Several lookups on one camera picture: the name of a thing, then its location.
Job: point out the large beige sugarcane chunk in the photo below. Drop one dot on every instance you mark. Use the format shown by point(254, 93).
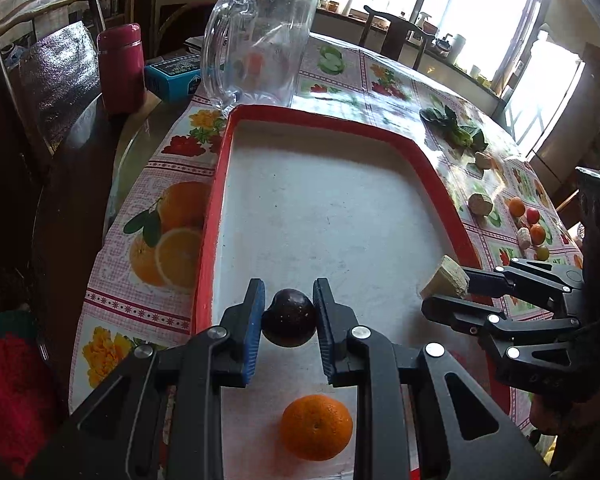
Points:
point(445, 277)

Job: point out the clear glass pitcher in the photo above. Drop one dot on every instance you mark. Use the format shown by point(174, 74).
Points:
point(260, 45)

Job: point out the blue cardboard box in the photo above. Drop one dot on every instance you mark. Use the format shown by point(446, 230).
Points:
point(172, 77)

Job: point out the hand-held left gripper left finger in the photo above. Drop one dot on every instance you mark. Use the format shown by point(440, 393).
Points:
point(254, 330)

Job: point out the orange mandarin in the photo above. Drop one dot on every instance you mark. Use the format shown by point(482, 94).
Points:
point(316, 427)
point(537, 233)
point(516, 206)

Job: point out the red knit cloth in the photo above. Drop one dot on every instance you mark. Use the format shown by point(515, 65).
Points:
point(10, 385)

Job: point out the red rimmed white tray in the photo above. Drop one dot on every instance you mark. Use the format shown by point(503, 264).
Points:
point(330, 210)

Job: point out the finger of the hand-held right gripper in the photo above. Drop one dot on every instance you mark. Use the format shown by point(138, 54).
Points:
point(460, 315)
point(530, 280)

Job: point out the green leafy vegetable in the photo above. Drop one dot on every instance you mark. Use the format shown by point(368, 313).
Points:
point(455, 125)

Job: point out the dark purple plum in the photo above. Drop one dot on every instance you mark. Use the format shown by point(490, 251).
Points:
point(288, 317)

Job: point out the dark red thermos bottle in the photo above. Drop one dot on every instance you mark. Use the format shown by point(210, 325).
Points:
point(121, 67)

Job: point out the white jar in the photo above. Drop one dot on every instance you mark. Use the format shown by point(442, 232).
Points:
point(458, 47)

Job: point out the silver quilted chair cushion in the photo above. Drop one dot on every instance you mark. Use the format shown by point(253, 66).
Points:
point(60, 85)

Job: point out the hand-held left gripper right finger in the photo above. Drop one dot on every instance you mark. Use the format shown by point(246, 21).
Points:
point(325, 330)

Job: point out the person's right hand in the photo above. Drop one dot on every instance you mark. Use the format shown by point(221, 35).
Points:
point(542, 412)

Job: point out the wooden chair with curved rail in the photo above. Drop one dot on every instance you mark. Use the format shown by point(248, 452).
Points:
point(10, 22)

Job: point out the round back wooden chair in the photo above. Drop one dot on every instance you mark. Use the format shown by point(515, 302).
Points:
point(180, 25)

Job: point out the red tomato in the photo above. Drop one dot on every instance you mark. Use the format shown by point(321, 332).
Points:
point(532, 215)

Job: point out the dark wooden chair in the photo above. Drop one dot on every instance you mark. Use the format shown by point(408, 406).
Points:
point(395, 35)

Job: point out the fruit print tablecloth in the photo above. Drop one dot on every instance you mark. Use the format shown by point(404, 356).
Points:
point(140, 160)

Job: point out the white spray bottle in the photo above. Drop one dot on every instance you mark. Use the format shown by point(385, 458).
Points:
point(422, 20)

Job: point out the dark kettle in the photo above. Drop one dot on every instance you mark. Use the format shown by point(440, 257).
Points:
point(442, 44)

